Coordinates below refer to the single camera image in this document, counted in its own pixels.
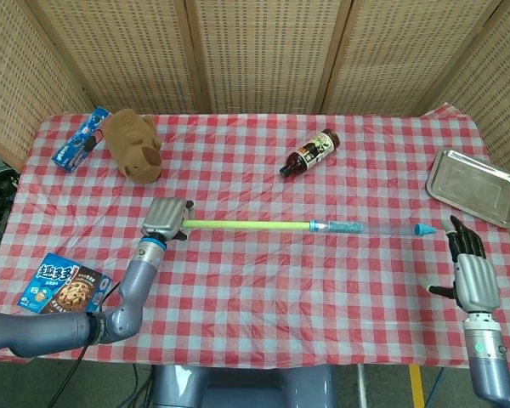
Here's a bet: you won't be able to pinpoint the blue Oreo cookie box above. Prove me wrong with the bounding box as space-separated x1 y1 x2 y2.
51 105 111 174

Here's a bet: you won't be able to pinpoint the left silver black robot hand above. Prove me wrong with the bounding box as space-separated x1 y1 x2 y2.
140 197 196 242

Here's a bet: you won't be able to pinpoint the black cables under table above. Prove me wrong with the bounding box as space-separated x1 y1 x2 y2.
122 364 155 408

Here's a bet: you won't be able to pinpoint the red white checkered tablecloth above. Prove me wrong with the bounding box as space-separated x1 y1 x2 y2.
0 104 510 369

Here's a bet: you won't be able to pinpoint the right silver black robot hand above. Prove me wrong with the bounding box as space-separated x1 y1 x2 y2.
427 215 502 315

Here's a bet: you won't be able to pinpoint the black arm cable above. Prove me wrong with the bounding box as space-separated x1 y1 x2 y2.
59 282 122 408

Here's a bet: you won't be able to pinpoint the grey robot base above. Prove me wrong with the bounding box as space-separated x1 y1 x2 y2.
151 364 337 408

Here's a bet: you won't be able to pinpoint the thin blue cable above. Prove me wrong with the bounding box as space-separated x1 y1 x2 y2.
437 367 448 408

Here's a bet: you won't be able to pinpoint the blue chocolate chip cookie box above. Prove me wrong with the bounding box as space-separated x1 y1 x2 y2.
18 252 113 315

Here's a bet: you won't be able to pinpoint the bamboo folding screen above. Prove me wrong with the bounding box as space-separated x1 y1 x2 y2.
0 0 510 171

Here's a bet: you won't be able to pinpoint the stainless steel tray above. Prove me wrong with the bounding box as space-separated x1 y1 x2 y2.
425 147 510 230

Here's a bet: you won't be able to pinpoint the dark sauce bottle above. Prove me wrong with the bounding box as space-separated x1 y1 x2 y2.
279 127 341 179

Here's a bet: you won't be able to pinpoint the white table leg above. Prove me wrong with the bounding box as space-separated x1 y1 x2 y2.
355 364 367 408

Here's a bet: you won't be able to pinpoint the brown capybara plush toy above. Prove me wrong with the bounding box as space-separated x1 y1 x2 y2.
104 108 163 184

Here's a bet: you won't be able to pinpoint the clear tube with blue beads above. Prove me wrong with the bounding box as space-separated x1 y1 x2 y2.
309 218 435 238

